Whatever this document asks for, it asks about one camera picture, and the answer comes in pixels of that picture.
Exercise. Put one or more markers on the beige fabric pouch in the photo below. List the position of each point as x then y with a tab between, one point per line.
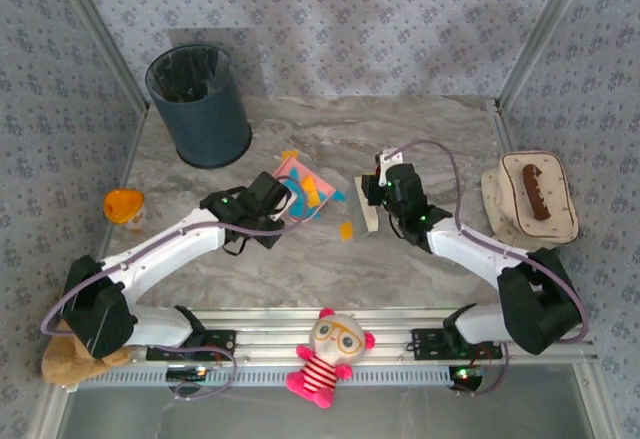
555	199

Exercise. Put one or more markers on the wooden hand brush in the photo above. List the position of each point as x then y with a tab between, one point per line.
371	221

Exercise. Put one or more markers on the aluminium mounting rail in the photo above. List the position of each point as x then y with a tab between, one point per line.
280	326

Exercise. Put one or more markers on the brown teddy bear plush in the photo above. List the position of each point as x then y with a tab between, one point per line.
65	364

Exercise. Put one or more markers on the black controller board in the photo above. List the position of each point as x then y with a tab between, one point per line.
465	381
185	374

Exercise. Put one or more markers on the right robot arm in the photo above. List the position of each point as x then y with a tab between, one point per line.
470	254

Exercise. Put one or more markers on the pink striped plush doll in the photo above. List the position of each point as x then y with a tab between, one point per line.
337	341

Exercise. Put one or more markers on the pink plastic dustpan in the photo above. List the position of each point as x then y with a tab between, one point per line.
292	165

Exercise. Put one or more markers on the dark blue trash bin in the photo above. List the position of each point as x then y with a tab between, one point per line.
205	119

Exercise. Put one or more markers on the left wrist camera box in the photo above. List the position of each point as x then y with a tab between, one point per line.
283	206

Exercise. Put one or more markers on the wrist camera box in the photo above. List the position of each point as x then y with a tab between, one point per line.
387	161
283	206

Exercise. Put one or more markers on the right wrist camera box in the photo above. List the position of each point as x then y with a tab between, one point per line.
387	161

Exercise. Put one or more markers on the orange paper scrap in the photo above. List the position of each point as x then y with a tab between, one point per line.
311	190
346	231
290	155

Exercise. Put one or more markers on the orange lidded snack cup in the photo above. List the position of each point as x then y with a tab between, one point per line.
122	205

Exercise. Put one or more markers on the brown chocolate eclair toy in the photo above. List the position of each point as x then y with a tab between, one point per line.
535	194

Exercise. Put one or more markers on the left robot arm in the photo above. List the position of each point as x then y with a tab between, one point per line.
165	249

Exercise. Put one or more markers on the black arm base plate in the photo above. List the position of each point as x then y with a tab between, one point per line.
222	341
425	344

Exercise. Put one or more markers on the aluminium frame post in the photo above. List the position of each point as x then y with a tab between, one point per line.
102	34
544	34

